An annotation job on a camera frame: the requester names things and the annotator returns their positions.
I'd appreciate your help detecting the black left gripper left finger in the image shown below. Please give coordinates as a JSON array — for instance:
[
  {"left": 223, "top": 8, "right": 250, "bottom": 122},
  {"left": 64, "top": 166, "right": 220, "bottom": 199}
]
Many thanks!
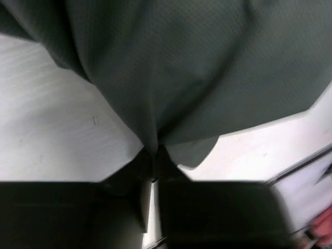
[{"left": 1, "top": 150, "right": 151, "bottom": 248}]

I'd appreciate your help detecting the dark grey t-shirt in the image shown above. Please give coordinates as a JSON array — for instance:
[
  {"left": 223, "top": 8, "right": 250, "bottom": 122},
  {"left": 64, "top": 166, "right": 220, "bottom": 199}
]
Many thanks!
[{"left": 1, "top": 1, "right": 331, "bottom": 154}]

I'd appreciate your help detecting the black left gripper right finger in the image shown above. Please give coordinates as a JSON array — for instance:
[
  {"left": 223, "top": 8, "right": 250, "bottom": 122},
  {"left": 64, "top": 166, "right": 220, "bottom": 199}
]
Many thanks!
[{"left": 155, "top": 146, "right": 296, "bottom": 249}]

